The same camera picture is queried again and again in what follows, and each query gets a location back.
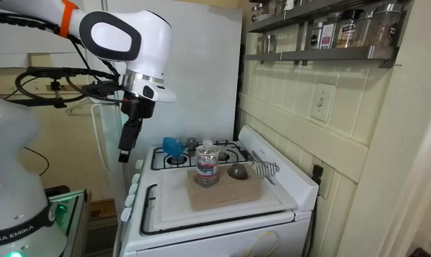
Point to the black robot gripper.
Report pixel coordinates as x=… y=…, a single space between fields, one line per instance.
x=139 y=107

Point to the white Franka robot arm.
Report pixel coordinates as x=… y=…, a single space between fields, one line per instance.
x=131 y=51

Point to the blue coffee cup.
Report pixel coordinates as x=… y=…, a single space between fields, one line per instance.
x=173 y=147

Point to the white stove knob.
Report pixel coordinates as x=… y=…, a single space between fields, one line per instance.
x=125 y=214
x=139 y=164
x=129 y=200
x=136 y=178
x=132 y=188

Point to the small grey stove object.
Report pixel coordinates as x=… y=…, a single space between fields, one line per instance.
x=192 y=143

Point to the clear plastic water bottle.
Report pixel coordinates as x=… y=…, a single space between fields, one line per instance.
x=208 y=166

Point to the white refrigerator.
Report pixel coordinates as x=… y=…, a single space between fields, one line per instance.
x=202 y=71

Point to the small dark bowl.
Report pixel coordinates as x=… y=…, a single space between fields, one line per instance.
x=238 y=171

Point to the beige cutting board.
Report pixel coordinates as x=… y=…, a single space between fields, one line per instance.
x=230 y=193

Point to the white gas stove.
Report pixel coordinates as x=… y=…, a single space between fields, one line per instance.
x=225 y=237

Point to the clear empty glass jar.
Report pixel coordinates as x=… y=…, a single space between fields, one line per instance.
x=268 y=43

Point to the grey upper rack shelf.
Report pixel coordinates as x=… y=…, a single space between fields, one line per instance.
x=292 y=14

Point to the grey rack shelf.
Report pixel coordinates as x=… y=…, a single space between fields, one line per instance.
x=292 y=14
x=330 y=54

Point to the dark small spice jar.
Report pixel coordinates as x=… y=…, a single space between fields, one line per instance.
x=315 y=36

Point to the grey lower rack shelf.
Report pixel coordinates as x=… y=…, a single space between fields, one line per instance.
x=330 y=54

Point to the white label spice jar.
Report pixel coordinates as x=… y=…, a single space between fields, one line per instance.
x=329 y=36

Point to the labelled brown spice jar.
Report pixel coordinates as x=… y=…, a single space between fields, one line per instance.
x=350 y=29

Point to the large glass spice jar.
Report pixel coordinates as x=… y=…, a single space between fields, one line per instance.
x=386 y=24

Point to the black wrist camera block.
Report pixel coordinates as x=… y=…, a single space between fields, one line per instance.
x=102 y=89

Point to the black camera on stand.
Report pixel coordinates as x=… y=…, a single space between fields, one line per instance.
x=56 y=86

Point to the black wall plug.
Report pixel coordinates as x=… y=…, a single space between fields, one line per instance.
x=318 y=173

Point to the white wall light switch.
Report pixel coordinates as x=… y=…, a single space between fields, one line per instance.
x=323 y=103

